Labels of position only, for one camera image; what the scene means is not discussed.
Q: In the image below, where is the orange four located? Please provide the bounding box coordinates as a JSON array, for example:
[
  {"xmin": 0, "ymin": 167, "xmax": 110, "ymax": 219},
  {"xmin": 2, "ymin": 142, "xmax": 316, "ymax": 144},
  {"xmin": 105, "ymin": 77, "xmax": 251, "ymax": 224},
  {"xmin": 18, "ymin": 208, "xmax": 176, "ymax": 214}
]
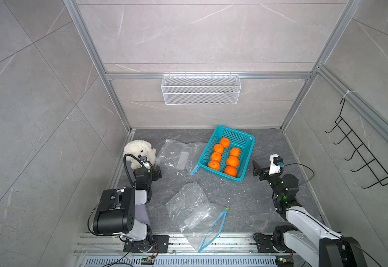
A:
[{"xmin": 226, "ymin": 155, "xmax": 240, "ymax": 168}]

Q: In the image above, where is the orange one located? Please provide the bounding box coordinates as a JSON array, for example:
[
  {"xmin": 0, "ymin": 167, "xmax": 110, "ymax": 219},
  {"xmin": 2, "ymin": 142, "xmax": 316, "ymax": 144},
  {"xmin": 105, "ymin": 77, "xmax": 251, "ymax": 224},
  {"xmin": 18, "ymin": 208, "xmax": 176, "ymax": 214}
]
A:
[{"xmin": 224, "ymin": 165, "xmax": 237, "ymax": 177}]

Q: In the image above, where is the orange six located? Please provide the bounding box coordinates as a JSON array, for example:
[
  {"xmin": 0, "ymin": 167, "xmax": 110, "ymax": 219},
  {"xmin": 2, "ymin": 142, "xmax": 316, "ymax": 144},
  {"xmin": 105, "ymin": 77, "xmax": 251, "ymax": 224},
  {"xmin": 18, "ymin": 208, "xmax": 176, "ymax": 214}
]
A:
[{"xmin": 230, "ymin": 147, "xmax": 241, "ymax": 158}]

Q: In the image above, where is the orange seven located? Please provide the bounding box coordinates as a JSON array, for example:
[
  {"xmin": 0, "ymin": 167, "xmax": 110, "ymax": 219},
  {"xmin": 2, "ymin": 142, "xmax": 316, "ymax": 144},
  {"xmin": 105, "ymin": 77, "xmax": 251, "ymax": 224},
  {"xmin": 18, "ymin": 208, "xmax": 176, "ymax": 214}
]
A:
[{"xmin": 220, "ymin": 138, "xmax": 231, "ymax": 149}]

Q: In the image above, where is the orange three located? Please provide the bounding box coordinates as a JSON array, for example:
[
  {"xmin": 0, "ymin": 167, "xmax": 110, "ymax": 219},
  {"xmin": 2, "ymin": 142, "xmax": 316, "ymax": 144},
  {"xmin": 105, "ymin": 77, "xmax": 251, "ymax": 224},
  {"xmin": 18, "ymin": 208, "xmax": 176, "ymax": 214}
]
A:
[{"xmin": 210, "ymin": 152, "xmax": 222, "ymax": 162}]

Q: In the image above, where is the orange five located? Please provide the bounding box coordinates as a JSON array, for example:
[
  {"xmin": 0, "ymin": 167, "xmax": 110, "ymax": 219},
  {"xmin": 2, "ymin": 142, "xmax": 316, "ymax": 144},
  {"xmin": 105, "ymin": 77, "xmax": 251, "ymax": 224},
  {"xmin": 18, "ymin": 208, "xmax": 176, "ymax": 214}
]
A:
[{"xmin": 214, "ymin": 144, "xmax": 225, "ymax": 154}]

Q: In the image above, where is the orange two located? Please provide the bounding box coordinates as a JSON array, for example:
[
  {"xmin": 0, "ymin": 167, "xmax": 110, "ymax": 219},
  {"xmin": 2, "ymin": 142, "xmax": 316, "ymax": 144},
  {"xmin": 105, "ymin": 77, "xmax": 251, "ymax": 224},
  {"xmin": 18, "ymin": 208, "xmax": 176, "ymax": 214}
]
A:
[{"xmin": 207, "ymin": 160, "xmax": 221, "ymax": 171}]

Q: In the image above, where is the clear zip-top bag blue seal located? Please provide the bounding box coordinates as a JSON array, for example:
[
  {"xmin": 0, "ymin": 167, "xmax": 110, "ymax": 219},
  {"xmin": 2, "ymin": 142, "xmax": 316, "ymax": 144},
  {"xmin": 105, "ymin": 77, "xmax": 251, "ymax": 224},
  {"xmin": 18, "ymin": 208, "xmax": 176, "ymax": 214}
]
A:
[{"xmin": 166, "ymin": 182, "xmax": 228, "ymax": 253}]

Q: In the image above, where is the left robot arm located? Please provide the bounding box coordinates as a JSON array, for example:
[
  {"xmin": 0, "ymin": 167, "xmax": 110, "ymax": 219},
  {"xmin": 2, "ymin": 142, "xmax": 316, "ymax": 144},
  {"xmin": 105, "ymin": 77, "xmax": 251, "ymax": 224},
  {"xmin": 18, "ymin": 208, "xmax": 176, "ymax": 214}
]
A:
[{"xmin": 87, "ymin": 166, "xmax": 162, "ymax": 253}]

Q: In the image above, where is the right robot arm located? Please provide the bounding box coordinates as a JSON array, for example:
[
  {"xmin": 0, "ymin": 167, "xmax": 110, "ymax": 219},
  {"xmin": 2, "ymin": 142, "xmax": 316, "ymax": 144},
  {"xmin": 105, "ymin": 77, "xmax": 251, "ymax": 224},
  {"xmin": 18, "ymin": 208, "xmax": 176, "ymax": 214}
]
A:
[{"xmin": 252, "ymin": 154, "xmax": 367, "ymax": 267}]

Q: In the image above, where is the teal plastic basket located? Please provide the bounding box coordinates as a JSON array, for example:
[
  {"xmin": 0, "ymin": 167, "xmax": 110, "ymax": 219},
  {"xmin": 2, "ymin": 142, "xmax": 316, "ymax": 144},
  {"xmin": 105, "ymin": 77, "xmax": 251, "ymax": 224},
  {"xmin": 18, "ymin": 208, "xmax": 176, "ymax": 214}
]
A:
[{"xmin": 198, "ymin": 126, "xmax": 256, "ymax": 181}]

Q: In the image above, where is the white plush dog toy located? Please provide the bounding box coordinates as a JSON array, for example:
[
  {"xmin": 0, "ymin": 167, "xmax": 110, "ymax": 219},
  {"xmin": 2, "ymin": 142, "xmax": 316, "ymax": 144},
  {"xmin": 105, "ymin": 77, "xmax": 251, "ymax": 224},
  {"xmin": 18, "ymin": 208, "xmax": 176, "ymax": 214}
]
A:
[{"xmin": 124, "ymin": 140, "xmax": 156, "ymax": 169}]

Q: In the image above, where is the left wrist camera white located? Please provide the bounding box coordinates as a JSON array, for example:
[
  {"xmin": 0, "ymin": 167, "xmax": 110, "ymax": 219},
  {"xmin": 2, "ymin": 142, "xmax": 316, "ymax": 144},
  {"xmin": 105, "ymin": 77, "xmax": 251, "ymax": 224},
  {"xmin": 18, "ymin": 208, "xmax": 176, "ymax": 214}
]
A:
[{"xmin": 139, "ymin": 156, "xmax": 151, "ymax": 170}]

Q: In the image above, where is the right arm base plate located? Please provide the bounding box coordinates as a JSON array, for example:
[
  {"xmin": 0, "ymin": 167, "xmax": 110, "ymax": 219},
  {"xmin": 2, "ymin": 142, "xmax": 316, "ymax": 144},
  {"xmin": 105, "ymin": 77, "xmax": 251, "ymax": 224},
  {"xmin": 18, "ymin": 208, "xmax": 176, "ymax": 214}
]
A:
[{"xmin": 253, "ymin": 233, "xmax": 278, "ymax": 253}]

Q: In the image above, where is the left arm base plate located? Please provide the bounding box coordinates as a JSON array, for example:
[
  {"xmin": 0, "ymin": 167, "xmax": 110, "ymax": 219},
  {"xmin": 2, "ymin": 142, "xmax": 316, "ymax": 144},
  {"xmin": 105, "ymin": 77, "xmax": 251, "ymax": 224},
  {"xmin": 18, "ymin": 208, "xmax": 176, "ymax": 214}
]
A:
[{"xmin": 124, "ymin": 235, "xmax": 170, "ymax": 254}]

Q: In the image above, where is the aluminium mounting rail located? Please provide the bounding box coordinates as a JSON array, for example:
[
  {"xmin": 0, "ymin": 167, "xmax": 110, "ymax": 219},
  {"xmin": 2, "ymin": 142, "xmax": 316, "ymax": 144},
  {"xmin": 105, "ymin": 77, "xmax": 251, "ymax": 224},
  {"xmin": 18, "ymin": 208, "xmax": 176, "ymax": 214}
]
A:
[{"xmin": 73, "ymin": 233, "xmax": 351, "ymax": 257}]

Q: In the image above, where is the black wire hook rack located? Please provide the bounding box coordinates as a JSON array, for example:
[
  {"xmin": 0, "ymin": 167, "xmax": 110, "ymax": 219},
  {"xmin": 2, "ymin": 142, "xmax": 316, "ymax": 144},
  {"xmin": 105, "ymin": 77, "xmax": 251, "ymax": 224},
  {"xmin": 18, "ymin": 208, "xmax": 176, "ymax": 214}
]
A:
[{"xmin": 325, "ymin": 98, "xmax": 388, "ymax": 189}]

